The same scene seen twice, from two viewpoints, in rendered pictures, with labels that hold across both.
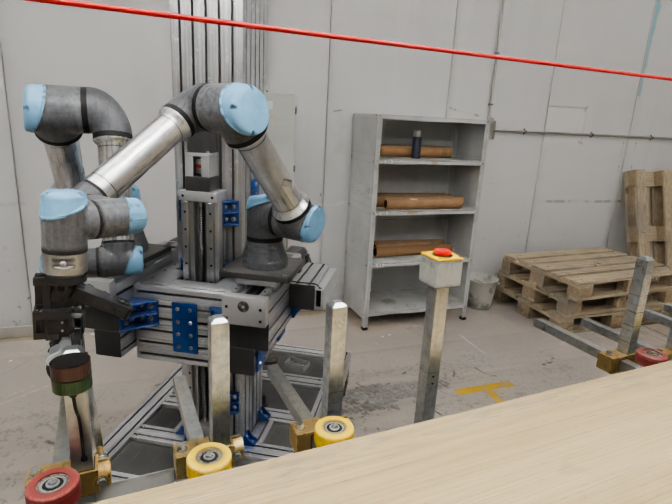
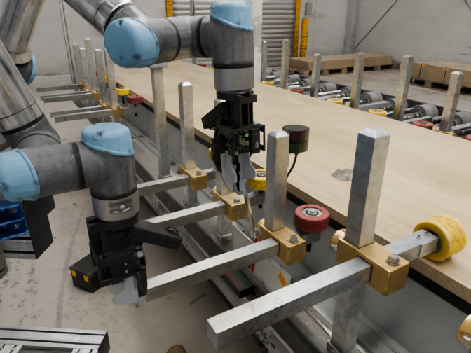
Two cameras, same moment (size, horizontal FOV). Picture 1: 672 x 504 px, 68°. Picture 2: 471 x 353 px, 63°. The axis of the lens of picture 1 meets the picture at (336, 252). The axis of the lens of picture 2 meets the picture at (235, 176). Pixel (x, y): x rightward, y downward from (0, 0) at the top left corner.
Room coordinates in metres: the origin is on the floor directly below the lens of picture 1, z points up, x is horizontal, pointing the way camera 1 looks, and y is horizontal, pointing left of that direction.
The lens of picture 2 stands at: (0.93, 1.23, 1.35)
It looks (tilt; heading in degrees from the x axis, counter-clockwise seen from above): 24 degrees down; 265
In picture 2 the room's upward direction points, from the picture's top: straight up
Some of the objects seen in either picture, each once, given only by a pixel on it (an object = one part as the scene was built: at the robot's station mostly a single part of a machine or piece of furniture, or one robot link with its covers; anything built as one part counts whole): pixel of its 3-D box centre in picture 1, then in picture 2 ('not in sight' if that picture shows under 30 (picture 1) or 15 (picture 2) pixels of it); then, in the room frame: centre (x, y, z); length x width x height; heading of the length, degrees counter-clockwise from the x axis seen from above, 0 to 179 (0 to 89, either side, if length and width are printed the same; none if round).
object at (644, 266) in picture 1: (629, 331); (113, 93); (1.41, -0.91, 0.92); 0.03 x 0.03 x 0.48; 25
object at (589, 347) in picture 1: (588, 347); (99, 114); (1.48, -0.84, 0.83); 0.43 x 0.03 x 0.04; 25
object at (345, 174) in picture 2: not in sight; (346, 171); (0.52, 0.23, 0.91); 0.09 x 0.07 x 0.02; 18
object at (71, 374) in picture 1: (70, 366); (295, 133); (0.73, 0.42, 1.10); 0.06 x 0.06 x 0.02
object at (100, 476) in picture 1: (70, 480); (280, 239); (0.76, 0.46, 0.85); 0.13 x 0.06 x 0.05; 115
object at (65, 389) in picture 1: (72, 380); (294, 143); (0.73, 0.42, 1.07); 0.06 x 0.06 x 0.02
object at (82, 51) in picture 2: not in sight; (87, 83); (1.73, -1.59, 0.86); 0.03 x 0.03 x 0.48; 25
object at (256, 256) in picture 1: (264, 249); not in sight; (1.54, 0.23, 1.09); 0.15 x 0.15 x 0.10
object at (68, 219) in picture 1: (66, 221); (230, 35); (0.87, 0.49, 1.30); 0.09 x 0.08 x 0.11; 148
